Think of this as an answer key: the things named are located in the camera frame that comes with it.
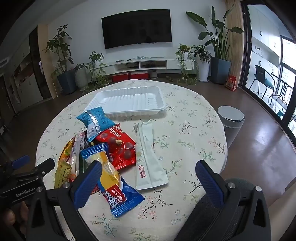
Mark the green snack packet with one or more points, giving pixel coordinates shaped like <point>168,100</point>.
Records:
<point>82,163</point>

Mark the white plastic tray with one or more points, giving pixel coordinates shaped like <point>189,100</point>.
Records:
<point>129,99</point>

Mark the plant in ribbed pot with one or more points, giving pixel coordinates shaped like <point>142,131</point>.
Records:
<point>81,77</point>

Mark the bushy plant in white pot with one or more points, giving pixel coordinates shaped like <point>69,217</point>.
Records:
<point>203,69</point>

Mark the broad-leaf plant in dark pot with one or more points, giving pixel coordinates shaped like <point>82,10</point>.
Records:
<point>220,69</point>

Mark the red chocolate snack packet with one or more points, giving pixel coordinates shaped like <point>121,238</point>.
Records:
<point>115,148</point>

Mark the light blue snack packet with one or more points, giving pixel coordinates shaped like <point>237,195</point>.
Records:
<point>92,118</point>

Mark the person's left hand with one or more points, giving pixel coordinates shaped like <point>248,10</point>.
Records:
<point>8,217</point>

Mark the black metal chair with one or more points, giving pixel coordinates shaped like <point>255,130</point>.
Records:
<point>260,74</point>

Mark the black television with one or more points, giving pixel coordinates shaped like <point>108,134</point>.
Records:
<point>136,27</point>

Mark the gold snack packet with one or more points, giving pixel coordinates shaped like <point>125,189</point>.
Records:
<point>62,170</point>

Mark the white and wood wall cabinet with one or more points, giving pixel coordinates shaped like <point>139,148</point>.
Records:
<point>25,90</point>

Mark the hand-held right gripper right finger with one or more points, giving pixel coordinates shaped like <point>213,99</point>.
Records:
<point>208,185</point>

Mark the grey trash bin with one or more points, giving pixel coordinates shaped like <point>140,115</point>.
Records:
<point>231,122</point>

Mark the black metal table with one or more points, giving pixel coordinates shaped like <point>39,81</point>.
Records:
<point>282,81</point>

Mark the red bag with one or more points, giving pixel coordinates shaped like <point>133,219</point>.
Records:
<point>231,83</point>

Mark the vine plant in white pot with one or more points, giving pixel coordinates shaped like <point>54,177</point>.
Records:
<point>183,49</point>

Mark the leafy tree in dark pot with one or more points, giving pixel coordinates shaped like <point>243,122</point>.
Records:
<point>67,81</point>

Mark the tall trailing pothos plant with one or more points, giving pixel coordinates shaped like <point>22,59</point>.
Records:
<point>97,60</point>

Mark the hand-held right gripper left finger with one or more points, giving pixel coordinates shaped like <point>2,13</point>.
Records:
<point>89,185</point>

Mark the white round pot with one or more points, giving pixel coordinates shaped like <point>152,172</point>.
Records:
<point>152,74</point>

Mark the white pink snack packet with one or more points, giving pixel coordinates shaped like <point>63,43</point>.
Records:
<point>76,148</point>

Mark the black sliding door frame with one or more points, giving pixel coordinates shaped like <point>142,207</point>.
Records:
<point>245,46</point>

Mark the long white packet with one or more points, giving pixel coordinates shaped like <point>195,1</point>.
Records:
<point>148,162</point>

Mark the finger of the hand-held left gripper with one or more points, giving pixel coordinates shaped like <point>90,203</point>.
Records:
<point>22,160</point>
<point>45,167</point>

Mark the red storage box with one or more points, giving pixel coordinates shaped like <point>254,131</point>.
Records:
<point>120,77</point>
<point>138,75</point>

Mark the white television cabinet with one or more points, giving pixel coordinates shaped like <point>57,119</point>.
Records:
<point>175,63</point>

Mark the blue yellow cake packet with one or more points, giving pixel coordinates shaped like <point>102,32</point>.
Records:
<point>115,185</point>

